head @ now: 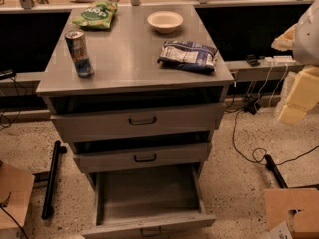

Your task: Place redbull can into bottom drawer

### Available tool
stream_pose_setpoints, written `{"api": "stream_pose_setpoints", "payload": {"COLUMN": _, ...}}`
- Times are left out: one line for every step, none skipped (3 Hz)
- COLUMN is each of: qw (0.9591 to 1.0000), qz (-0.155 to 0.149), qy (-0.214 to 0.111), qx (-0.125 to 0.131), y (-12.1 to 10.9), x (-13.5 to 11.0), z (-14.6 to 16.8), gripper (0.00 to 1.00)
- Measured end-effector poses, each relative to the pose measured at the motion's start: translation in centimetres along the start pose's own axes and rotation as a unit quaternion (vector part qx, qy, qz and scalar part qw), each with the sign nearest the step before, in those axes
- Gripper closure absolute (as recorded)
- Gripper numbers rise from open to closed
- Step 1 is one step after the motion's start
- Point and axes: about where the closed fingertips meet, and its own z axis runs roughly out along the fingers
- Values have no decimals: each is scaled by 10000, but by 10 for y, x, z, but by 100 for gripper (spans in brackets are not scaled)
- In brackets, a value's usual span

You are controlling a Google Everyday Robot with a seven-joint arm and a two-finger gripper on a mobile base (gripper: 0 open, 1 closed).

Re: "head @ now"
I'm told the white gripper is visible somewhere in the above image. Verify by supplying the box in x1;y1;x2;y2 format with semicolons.
271;0;319;125

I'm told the red bull can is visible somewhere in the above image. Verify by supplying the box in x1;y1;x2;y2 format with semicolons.
65;30;94;78

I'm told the middle drawer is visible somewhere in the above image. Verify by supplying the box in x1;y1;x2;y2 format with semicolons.
73;143;212;173

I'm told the drawer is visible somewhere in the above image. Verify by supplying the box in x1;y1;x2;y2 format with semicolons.
73;143;212;173
51;103;224;143
82;164;216;239

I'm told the grey drawer cabinet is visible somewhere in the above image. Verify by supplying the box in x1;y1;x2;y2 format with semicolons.
35;4;235;239

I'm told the bottom drawer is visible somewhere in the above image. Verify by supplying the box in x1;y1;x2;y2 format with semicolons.
82;164;216;239

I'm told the top drawer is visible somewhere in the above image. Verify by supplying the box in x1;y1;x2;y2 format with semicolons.
51;103;224;143

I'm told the white power strip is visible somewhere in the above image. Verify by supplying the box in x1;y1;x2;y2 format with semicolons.
264;55;295;64

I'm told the black remote on ledge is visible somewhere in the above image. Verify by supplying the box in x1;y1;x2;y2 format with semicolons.
246;54;260;67

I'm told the black bar right floor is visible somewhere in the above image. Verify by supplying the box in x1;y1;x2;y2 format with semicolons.
265;154;287;188

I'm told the black bar floor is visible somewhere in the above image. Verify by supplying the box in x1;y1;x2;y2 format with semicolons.
41;141;67;220
265;154;287;188

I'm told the blue white snack bag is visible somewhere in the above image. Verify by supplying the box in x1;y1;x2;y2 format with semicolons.
157;41;219;73

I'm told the cardboard box right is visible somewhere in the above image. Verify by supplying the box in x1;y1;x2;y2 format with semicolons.
264;188;319;239

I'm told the cardboard box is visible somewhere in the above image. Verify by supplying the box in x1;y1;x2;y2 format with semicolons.
264;188;319;239
0;162;34;239

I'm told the white bowl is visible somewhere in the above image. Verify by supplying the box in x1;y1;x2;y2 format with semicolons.
147;11;183;34

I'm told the green chip bag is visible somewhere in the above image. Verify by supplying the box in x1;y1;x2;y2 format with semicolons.
71;1;118;30

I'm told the black bar left floor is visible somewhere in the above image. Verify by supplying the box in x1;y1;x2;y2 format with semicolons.
41;141;67;220

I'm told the cardboard box left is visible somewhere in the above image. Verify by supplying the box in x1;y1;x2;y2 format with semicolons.
0;162;34;239

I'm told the black floor cable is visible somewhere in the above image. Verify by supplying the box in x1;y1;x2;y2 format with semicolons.
231;108;319;167

